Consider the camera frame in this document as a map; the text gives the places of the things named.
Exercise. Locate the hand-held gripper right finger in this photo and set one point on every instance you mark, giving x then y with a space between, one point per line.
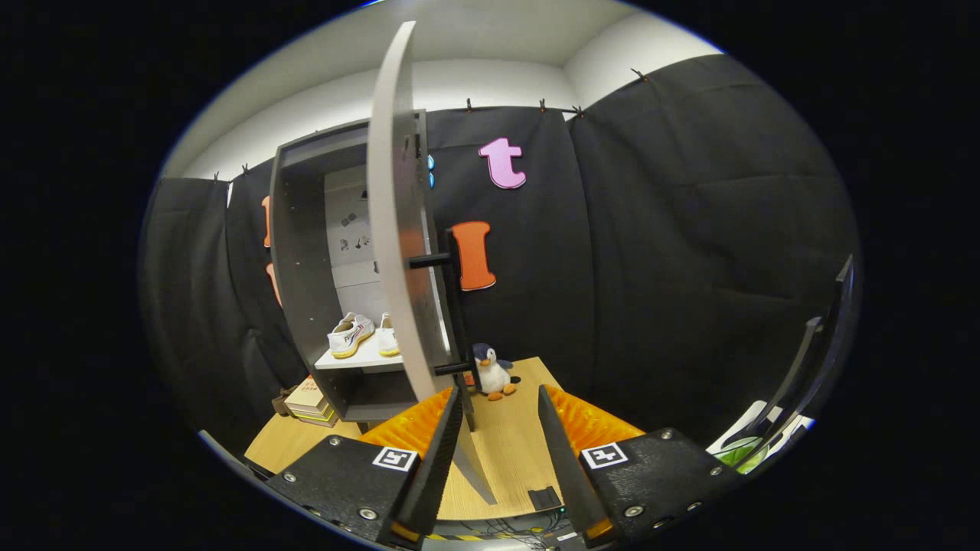
570 474

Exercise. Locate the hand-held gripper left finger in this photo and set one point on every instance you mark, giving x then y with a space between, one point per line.
440 467

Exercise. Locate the white canvas shoe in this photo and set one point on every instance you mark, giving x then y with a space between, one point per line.
387 340
351 337

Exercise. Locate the beige shoe cabinet door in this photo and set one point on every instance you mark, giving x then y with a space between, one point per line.
394 229

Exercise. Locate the grey shoe cabinet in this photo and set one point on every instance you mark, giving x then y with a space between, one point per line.
298 268

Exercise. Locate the small black box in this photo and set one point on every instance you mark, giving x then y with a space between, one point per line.
545 499

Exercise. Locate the penguin plush toy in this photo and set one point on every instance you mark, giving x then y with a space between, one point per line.
494 375

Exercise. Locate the yellow edged book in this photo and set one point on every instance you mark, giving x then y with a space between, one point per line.
318 418

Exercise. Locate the tan cover book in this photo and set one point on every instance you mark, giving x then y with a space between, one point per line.
306 396

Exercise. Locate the dark brown object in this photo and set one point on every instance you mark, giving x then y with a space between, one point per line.
282 403

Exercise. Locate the white side table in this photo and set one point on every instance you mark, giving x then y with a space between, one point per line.
754 417

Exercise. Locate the black backdrop cloth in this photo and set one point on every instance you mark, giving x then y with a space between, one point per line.
651 268

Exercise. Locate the black stand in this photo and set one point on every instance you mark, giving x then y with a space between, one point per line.
811 360

